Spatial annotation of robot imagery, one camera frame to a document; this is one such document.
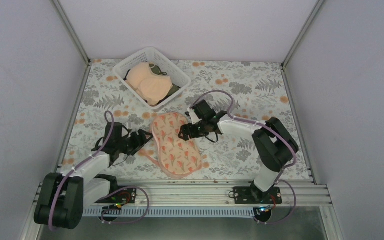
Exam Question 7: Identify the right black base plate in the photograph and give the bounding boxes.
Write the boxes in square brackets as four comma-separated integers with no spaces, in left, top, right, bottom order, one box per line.
[228,186,283,205]

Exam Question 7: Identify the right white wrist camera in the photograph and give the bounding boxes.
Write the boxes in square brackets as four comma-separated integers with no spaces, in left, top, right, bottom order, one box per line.
[185,108,200,124]

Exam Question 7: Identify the dark navy garment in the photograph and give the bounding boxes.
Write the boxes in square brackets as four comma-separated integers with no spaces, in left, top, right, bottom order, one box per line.
[123,69,131,81]

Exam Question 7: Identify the peach orange bra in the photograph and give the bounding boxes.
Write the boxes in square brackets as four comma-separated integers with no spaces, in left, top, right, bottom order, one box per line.
[125,62,173,106]

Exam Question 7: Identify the white slotted cable duct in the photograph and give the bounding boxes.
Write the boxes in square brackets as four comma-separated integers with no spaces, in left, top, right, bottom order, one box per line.
[82,206,256,219]

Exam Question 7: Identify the green bra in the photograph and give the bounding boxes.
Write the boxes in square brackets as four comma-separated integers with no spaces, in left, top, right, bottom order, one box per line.
[145,63,180,102]

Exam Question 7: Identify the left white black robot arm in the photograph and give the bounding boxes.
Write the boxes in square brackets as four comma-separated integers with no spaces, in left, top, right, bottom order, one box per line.
[33,122,153,230]

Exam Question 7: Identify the white plastic basket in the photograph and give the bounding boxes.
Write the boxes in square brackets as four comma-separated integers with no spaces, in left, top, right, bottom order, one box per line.
[113,47,191,110]

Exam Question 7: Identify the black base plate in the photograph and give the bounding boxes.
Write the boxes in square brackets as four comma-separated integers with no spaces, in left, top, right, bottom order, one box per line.
[228,186,283,205]
[96,188,137,205]

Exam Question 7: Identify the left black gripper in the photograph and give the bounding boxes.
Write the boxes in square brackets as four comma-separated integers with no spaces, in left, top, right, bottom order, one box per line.
[116,129,154,156]

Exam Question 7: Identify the aluminium rail frame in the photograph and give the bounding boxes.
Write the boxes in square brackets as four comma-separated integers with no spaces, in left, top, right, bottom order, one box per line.
[117,175,333,207]

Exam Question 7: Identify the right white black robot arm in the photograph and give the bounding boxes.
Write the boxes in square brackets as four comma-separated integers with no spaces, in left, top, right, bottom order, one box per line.
[178,100,299,204]

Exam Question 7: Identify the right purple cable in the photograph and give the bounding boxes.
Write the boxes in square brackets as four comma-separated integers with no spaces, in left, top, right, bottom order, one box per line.
[191,90,298,226]

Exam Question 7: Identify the peach floral mesh laundry bag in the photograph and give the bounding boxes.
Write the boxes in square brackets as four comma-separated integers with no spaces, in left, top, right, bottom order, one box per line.
[139,112,203,179]

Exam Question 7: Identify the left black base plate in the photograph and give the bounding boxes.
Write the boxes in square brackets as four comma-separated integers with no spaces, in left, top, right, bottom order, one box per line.
[96,188,137,205]

